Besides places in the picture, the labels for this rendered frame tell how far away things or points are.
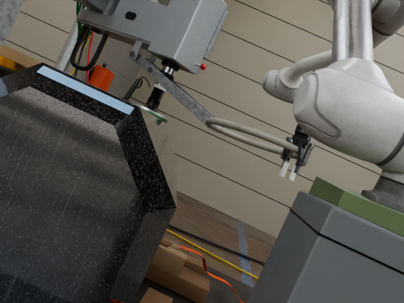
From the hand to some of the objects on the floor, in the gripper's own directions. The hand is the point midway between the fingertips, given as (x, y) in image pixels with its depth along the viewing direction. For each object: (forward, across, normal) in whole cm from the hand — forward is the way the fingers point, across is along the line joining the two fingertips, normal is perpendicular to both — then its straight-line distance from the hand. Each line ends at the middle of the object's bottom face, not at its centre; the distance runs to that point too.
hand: (288, 171), depth 188 cm
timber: (+81, +18, +28) cm, 88 cm away
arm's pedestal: (+88, -66, +55) cm, 122 cm away
